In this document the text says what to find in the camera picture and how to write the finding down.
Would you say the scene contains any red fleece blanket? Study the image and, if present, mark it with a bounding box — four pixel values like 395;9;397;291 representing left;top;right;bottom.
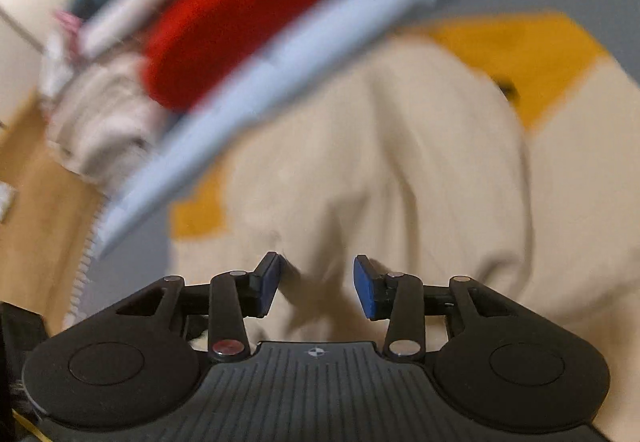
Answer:
141;0;321;112

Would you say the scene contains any beige and mustard hooded jacket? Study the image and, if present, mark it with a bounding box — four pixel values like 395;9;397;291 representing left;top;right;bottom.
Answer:
169;13;639;441

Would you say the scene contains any cream folded blanket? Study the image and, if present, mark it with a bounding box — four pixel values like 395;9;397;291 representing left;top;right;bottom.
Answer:
46;52;170;194

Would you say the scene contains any light blue folded sheet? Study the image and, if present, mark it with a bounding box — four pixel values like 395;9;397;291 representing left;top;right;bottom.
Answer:
91;0;442;259

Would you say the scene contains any wooden bed headboard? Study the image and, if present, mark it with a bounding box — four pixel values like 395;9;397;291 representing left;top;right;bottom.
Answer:
1;94;102;332

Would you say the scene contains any white folded bedding stack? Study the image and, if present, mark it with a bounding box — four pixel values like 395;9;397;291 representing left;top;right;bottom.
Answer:
38;0;169;102

